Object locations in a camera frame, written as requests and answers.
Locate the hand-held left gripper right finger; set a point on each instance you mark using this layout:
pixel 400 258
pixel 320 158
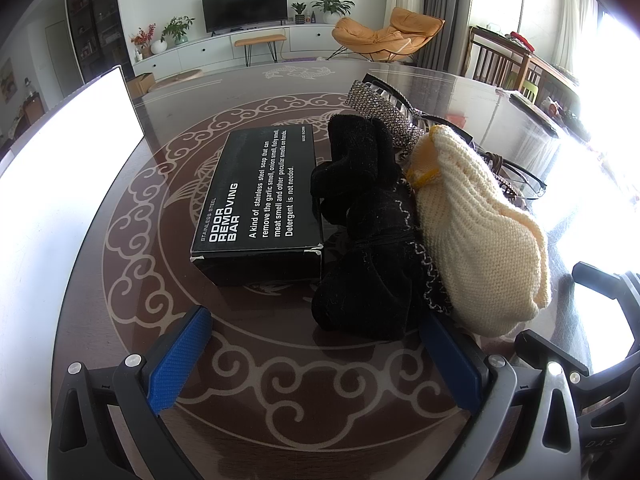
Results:
pixel 450 365

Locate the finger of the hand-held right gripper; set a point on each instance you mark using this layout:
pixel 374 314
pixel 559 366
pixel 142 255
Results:
pixel 600 276
pixel 550 347

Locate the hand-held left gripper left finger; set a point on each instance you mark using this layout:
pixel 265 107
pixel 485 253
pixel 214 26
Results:
pixel 180 360

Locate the cream knitted hat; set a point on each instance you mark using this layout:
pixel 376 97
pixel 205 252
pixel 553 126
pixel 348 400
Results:
pixel 475 225

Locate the black knitted cloth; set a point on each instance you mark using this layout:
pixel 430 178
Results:
pixel 370 240

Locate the black printed cardboard box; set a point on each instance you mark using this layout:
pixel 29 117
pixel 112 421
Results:
pixel 260 185

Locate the rhinestone headband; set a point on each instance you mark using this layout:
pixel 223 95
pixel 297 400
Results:
pixel 380 105

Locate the patterned brown desktop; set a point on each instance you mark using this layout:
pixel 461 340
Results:
pixel 280 370

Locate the black framed eyeglasses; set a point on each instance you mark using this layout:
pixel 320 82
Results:
pixel 530 182

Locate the dark flat device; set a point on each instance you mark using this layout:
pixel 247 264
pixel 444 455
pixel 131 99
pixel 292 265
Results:
pixel 530 110

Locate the wooden side table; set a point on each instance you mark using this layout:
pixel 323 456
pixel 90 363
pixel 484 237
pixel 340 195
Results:
pixel 492 60

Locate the white television cabinet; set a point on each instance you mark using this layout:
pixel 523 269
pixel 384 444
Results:
pixel 200 52

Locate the round white vase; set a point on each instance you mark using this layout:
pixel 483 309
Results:
pixel 160 46

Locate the orange lounge chair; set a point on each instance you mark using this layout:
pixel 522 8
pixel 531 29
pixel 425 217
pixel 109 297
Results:
pixel 385 35

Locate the red flower branches in vase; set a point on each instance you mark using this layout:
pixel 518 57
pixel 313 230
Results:
pixel 142 37

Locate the wooden bench with metal legs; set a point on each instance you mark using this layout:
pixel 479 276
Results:
pixel 260 40

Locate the green plant in glass vase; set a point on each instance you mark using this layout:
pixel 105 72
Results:
pixel 177 27

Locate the dark display bookcase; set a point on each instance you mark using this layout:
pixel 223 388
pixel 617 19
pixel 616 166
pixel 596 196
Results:
pixel 95 25

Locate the black flat television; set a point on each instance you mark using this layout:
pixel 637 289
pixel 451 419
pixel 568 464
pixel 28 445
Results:
pixel 245 7

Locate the small potted green plant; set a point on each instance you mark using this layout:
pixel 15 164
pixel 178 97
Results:
pixel 299 10

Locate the large potted green plant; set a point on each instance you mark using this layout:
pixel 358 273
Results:
pixel 332 5

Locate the framed wall picture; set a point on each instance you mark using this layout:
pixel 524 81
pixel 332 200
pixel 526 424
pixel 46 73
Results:
pixel 7 80

